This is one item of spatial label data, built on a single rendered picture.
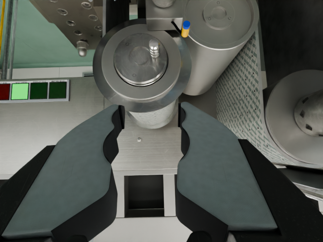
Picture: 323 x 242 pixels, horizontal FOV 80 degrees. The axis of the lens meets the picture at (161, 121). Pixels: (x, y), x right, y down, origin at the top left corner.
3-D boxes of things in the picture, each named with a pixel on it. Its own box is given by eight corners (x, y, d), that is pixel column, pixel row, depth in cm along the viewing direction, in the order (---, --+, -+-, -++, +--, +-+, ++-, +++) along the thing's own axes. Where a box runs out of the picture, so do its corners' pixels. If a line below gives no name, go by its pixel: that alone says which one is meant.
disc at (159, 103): (184, 12, 30) (198, 106, 28) (184, 15, 30) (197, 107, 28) (89, 23, 30) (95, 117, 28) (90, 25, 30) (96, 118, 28)
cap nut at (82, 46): (86, 40, 62) (85, 54, 61) (90, 46, 65) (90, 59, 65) (74, 41, 62) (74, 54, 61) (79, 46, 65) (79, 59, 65)
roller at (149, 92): (175, 19, 29) (186, 94, 27) (169, 79, 54) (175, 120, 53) (98, 28, 29) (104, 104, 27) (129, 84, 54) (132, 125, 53)
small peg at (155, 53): (157, 36, 24) (161, 46, 24) (158, 48, 27) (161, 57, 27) (147, 40, 24) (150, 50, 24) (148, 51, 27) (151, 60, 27)
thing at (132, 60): (108, 38, 27) (160, 27, 27) (112, 45, 29) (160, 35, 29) (118, 89, 26) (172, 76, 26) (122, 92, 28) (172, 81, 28)
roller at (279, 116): (356, 67, 29) (373, 163, 27) (267, 104, 54) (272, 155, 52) (262, 70, 29) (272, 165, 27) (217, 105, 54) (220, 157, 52)
